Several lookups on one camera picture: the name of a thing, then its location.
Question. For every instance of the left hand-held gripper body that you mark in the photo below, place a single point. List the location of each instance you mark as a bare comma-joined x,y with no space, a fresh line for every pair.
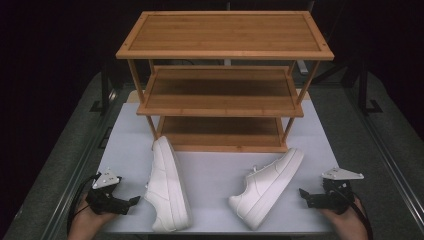
106,200

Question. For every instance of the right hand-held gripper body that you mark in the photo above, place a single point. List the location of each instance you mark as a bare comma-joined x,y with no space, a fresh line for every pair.
336,200

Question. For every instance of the white sneaker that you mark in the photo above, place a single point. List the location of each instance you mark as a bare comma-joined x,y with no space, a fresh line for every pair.
266,190
168,186

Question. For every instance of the wooden three-tier shoe rack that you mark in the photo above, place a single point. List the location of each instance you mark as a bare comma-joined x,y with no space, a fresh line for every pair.
226,33

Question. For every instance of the person's right hand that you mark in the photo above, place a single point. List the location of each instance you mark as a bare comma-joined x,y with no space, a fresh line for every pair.
350,226

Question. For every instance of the person's left hand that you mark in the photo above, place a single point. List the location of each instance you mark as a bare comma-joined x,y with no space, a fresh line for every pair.
85,225

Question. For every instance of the white stand foot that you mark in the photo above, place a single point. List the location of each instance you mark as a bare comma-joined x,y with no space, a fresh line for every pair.
302,66

